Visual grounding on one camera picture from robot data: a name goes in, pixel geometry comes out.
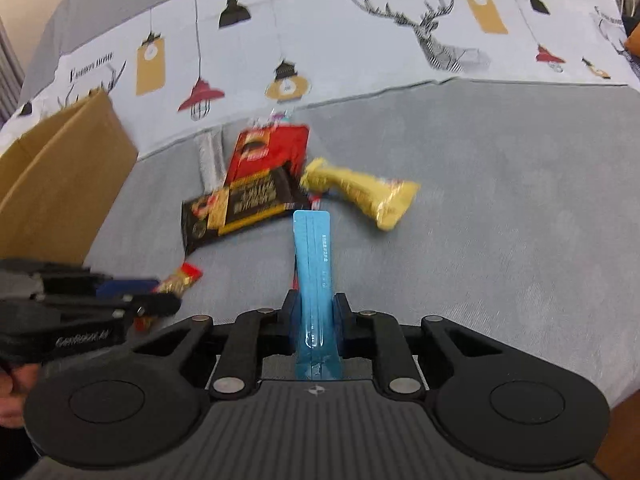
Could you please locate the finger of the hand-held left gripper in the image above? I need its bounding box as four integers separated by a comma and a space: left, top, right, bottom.
31, 271, 162, 297
31, 292, 183, 320

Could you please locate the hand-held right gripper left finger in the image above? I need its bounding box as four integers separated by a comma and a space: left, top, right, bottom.
134, 290, 303, 401

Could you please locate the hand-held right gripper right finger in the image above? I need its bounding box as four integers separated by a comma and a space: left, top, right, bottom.
332, 292, 504, 396

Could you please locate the red and gold snack packet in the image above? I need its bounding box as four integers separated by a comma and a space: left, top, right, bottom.
134, 262, 204, 332

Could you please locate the blue stick packet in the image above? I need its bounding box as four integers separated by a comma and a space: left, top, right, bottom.
292, 209, 346, 382

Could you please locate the cardboard box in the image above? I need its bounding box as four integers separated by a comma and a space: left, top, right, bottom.
0, 88, 140, 267

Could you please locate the person's left hand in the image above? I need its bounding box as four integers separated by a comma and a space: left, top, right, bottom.
0, 363, 43, 429

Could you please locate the black and gold snack packet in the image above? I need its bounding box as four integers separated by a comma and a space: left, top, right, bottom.
180, 166, 315, 257

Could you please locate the yellow snack packet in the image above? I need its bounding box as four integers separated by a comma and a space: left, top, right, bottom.
299, 157, 421, 233

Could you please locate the grey striped packet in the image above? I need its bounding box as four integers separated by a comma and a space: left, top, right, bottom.
196, 130, 232, 192

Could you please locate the clear packet with pink print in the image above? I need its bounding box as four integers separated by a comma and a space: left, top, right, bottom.
248, 109, 297, 132

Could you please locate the grey curtain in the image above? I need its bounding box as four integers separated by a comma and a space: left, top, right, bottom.
0, 15, 27, 128

